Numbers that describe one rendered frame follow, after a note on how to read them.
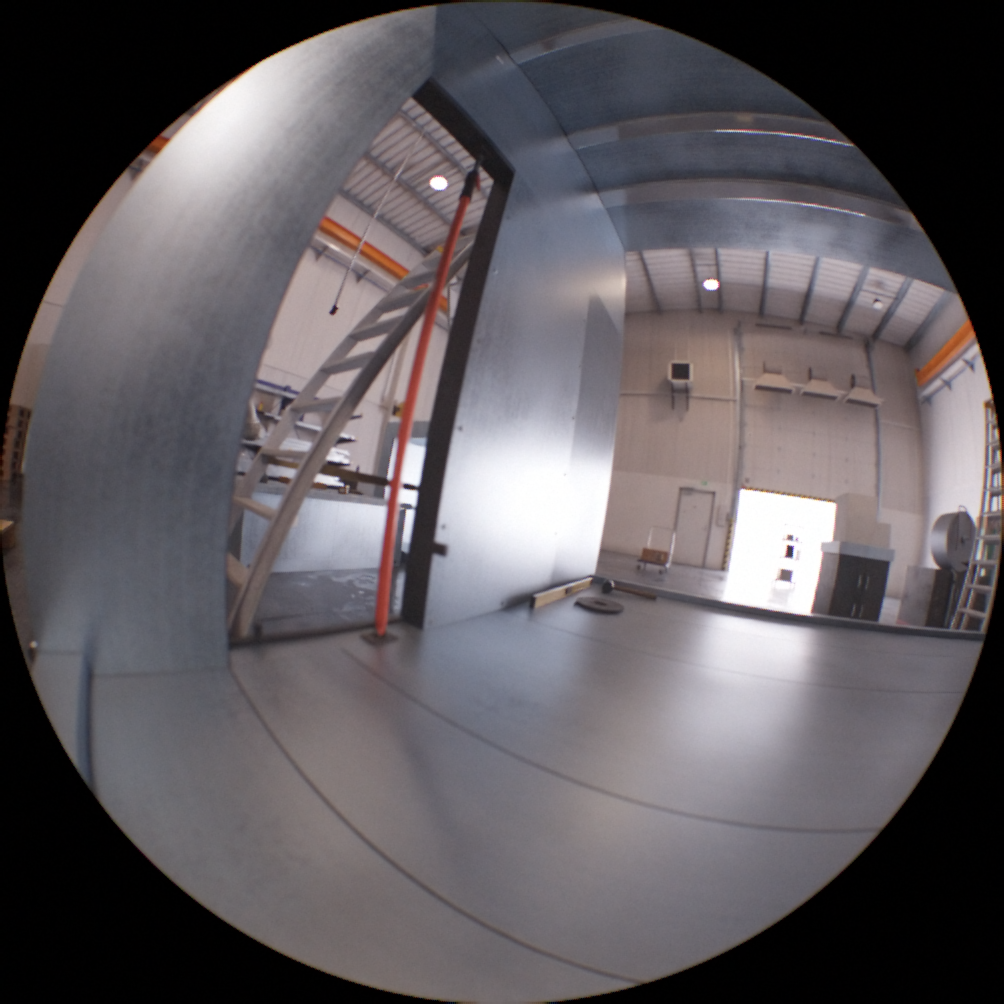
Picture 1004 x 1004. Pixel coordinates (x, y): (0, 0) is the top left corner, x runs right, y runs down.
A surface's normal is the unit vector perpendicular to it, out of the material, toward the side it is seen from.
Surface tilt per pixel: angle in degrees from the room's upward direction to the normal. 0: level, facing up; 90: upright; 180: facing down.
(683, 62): 180
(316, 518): 90
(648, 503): 90
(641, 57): 180
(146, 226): 90
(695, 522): 90
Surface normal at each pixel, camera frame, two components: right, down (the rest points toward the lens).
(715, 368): -0.53, -0.10
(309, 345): 0.83, 0.13
